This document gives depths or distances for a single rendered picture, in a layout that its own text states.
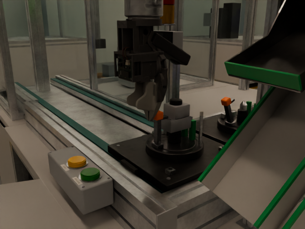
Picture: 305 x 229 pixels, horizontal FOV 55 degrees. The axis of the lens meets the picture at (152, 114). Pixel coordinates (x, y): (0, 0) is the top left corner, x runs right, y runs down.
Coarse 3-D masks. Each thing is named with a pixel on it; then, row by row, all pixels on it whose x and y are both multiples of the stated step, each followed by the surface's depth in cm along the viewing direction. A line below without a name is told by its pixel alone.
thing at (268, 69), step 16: (288, 0) 47; (304, 0) 48; (288, 16) 48; (304, 16) 49; (272, 32) 47; (288, 32) 48; (304, 32) 47; (256, 48) 46; (272, 48) 47; (288, 48) 45; (304, 48) 43; (240, 64) 42; (256, 64) 45; (272, 64) 43; (288, 64) 41; (304, 64) 39; (256, 80) 41; (272, 80) 38; (288, 80) 35; (304, 80) 34
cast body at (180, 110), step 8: (168, 104) 68; (176, 104) 67; (184, 104) 68; (168, 112) 68; (176, 112) 66; (184, 112) 67; (168, 120) 66; (176, 120) 67; (184, 120) 68; (168, 128) 67; (176, 128) 67; (184, 128) 69
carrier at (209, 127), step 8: (240, 104) 84; (248, 104) 87; (224, 112) 89; (232, 112) 89; (240, 112) 84; (248, 112) 88; (208, 120) 92; (216, 120) 92; (224, 120) 86; (240, 120) 84; (208, 128) 86; (216, 128) 86; (224, 128) 82; (232, 128) 80; (208, 136) 81; (216, 136) 80; (224, 136) 80; (224, 144) 76
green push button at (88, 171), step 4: (88, 168) 62; (92, 168) 62; (96, 168) 62; (80, 172) 61; (84, 172) 60; (88, 172) 60; (92, 172) 60; (96, 172) 60; (80, 176) 60; (84, 176) 59; (88, 176) 59; (92, 176) 59; (96, 176) 60; (88, 180) 59
